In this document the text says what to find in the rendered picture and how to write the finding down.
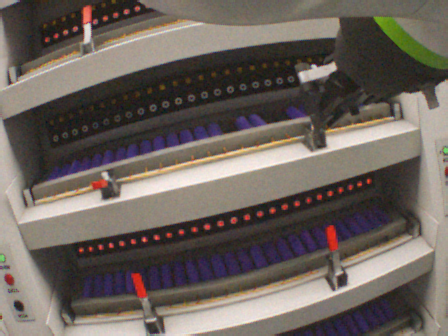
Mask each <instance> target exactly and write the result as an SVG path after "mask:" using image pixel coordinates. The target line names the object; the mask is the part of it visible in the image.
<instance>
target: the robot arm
mask: <svg viewBox="0 0 448 336"><path fill-rule="evenodd" d="M138 2H140V3H142V4H144V5H146V6H148V7H150V8H152V9H154V10H157V11H160V12H162V13H164V14H167V15H171V16H173V17H177V18H181V19H186V20H189V21H194V22H202V23H205V24H217V25H227V26H250V25H251V26H257V25H268V24H276V23H283V22H286V23H287V22H290V21H291V22H293V21H300V20H302V21H303V20H310V19H312V20H313V19H320V18H321V19H323V18H326V19H327V18H337V17H338V18H339V23H340V27H339V29H338V32H337V36H336V41H335V42H336V44H335V51H334V53H332V55H329V56H328V57H326V59H325V60H324V66H322V67H317V66H316V65H309V64H307V63H304V62H302V63H300V64H297V65H295V66H294V67H295V68H296V71H297V75H298V78H299V81H300V89H299V96H300V97H301V99H302V102H303V106H304V110H305V113H306V116H310V120H311V123H312V127H313V130H314V131H317V130H320V128H322V127H323V126H325V124H326V123H327V127H328V128H332V127H334V126H335V125H336V123H339V122H340V120H341V119H343V118H344V116H346V115H347V114H348V113H349V112H350V115H351V116H354V115H355V116H357V115H358V114H360V111H359V108H358V106H359V105H360V104H361V103H363V105H364V106H369V105H371V103H373V102H375V101H376V100H377V99H379V98H381V97H383V98H389V97H390V98H392V97H397V96H398V95H401V93H408V94H412V93H416V92H417V93H418V92H420V91H421V92H422V94H423V95H424V97H425V99H426V102H427V105H428V109H429V110H431V109H435V108H438V107H439V106H440V105H439V102H438V100H437V96H436V93H435V86H437V85H439V84H441V82H444V81H445V80H447V75H446V74H447V73H448V0H138Z"/></svg>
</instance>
